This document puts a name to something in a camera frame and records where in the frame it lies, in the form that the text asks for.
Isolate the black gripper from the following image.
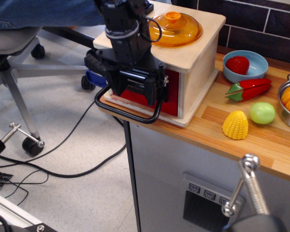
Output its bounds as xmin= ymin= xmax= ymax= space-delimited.
xmin=94 ymin=20 xmax=168 ymax=106

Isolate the red front wooden drawer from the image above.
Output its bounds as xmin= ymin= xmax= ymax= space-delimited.
xmin=104 ymin=69 xmax=179 ymax=116

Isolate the black metal drawer handle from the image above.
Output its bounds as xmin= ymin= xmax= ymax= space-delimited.
xmin=94 ymin=84 xmax=165 ymax=124

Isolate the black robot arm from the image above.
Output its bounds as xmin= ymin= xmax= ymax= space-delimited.
xmin=95 ymin=0 xmax=166 ymax=106

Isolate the blue clamp under box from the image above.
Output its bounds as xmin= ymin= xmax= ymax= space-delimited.
xmin=86 ymin=70 xmax=107 ymax=87

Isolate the wooden box housing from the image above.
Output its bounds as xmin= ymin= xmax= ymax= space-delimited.
xmin=93 ymin=1 xmax=226 ymax=127

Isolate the orange glass pot lid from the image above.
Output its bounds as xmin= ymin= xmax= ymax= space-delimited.
xmin=148 ymin=12 xmax=203 ymax=47

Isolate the black and blue clamp top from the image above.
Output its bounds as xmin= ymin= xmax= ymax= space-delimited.
xmin=144 ymin=0 xmax=154 ymax=15

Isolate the red toy strawberry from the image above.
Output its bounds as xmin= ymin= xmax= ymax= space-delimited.
xmin=225 ymin=56 xmax=250 ymax=75

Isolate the yellow toy corn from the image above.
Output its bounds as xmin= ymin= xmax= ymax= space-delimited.
xmin=222 ymin=111 xmax=248 ymax=140

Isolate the red toy chili pepper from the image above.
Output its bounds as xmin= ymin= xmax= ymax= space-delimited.
xmin=225 ymin=78 xmax=272 ymax=102

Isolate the grey toy kitchen cabinet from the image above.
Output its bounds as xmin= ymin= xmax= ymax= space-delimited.
xmin=124 ymin=116 xmax=290 ymax=232

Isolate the light blue bowl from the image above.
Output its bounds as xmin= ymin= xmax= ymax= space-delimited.
xmin=223 ymin=50 xmax=268 ymax=83

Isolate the metal clamp screw left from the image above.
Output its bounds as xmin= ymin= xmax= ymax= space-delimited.
xmin=0 ymin=122 xmax=45 ymax=158

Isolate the metal clamp screw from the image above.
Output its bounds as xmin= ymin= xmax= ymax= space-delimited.
xmin=221 ymin=154 xmax=270 ymax=218
xmin=0 ymin=122 xmax=45 ymax=158

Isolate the grey office chair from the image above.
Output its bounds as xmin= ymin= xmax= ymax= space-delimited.
xmin=0 ymin=27 xmax=87 ymax=156

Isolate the metal clamp screw right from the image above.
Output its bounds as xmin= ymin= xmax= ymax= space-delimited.
xmin=221 ymin=154 xmax=270 ymax=218

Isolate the blue jeans leg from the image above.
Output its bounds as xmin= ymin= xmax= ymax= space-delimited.
xmin=0 ymin=0 xmax=104 ymax=30

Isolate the steel pot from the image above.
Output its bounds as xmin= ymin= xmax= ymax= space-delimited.
xmin=277 ymin=74 xmax=290 ymax=127

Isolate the small black circuit board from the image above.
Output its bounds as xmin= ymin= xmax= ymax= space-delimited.
xmin=0 ymin=172 xmax=13 ymax=181

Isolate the black floor cable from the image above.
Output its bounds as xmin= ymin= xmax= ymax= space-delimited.
xmin=0 ymin=101 xmax=128 ymax=179

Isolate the aluminium frame rail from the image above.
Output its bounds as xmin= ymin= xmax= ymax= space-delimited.
xmin=0 ymin=196 xmax=56 ymax=232

